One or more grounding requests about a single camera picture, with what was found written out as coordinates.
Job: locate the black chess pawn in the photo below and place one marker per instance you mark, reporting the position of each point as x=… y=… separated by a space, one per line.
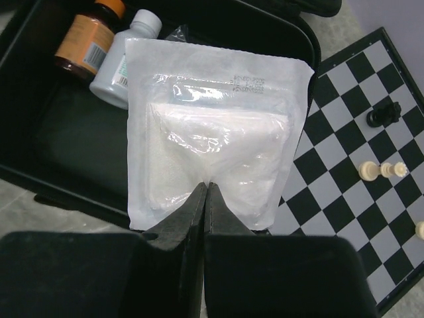
x=384 y=116

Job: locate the cream chess queen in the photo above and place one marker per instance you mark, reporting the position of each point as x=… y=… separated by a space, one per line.
x=398 y=169

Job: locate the white medicine bottle green label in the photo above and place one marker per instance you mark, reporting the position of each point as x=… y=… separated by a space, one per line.
x=111 y=82

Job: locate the brown bottle orange cap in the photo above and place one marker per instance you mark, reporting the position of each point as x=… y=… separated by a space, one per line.
x=89 y=39

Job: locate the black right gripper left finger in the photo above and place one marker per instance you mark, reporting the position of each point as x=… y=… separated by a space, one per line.
x=173 y=261

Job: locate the black white chessboard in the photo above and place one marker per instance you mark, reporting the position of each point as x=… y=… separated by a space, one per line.
x=324 y=194

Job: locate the white gauze pouch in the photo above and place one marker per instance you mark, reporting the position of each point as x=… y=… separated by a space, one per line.
x=202 y=114

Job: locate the cream chess pawn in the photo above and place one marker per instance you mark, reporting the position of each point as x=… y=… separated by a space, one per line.
x=369 y=171

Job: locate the red black medicine case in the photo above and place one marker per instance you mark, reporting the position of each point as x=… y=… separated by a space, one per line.
x=70 y=148

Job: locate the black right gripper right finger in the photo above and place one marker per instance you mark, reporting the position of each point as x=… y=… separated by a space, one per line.
x=219 y=221

